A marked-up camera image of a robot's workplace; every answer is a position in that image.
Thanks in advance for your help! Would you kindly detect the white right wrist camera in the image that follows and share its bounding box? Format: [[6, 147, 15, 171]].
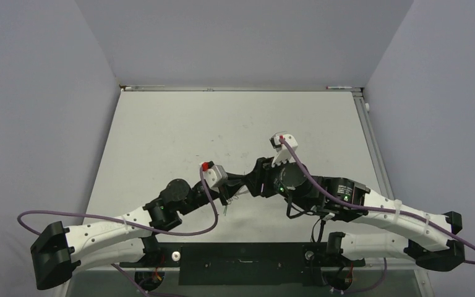
[[270, 131, 298, 167]]

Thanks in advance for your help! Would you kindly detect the aluminium frame rail back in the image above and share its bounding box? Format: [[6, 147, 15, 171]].
[[119, 85, 363, 92]]

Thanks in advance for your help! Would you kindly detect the red white marker pen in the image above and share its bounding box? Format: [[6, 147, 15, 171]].
[[326, 86, 353, 90]]

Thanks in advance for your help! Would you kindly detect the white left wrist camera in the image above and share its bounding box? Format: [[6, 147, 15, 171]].
[[200, 161, 228, 189]]

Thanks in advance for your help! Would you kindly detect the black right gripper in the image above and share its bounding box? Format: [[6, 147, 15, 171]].
[[242, 152, 314, 212]]

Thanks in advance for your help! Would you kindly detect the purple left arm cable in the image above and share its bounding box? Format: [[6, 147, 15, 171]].
[[17, 166, 220, 237]]

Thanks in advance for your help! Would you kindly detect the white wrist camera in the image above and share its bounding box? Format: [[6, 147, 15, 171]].
[[200, 161, 228, 189], [270, 131, 298, 167]]

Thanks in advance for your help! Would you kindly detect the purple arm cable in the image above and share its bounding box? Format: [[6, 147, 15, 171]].
[[279, 137, 475, 269], [17, 166, 220, 237]]

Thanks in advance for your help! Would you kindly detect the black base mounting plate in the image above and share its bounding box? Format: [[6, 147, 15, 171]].
[[120, 242, 366, 286]]

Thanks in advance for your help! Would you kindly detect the aluminium frame rail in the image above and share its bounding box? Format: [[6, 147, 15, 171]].
[[74, 258, 421, 273], [352, 88, 395, 199], [119, 85, 363, 92]]

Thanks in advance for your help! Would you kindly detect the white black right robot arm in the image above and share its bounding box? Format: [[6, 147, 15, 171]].
[[241, 158, 466, 272]]

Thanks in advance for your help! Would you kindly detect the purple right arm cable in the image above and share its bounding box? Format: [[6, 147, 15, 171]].
[[279, 137, 475, 269]]

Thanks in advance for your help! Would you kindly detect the aluminium frame rail right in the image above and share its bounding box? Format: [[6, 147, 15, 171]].
[[352, 88, 395, 199]]

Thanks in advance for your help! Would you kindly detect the aluminium frame rail front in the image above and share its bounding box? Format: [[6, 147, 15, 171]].
[[74, 258, 421, 273]]

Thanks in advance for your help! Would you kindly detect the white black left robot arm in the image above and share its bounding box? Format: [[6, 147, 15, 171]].
[[30, 170, 246, 290]]

